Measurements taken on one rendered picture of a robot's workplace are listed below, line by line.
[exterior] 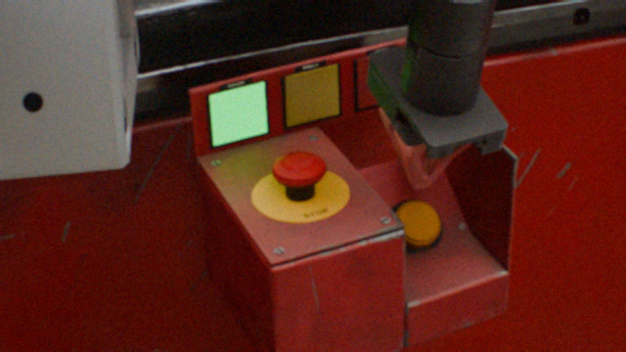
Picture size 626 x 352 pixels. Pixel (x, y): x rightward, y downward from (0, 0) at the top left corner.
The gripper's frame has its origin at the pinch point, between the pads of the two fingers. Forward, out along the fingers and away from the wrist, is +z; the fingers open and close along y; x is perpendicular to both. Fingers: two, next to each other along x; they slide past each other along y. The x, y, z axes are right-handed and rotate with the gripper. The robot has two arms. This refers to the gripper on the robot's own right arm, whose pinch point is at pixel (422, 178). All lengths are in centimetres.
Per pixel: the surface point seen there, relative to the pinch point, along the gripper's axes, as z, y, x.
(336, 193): 0.0, 0.7, 6.7
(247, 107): -0.9, 10.6, 9.9
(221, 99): -2.1, 10.9, 12.0
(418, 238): 5.9, -1.0, -0.1
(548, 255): 28.2, 8.3, -23.8
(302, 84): -1.7, 10.8, 5.3
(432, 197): 5.9, 2.5, -3.2
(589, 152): 16.5, 10.9, -27.6
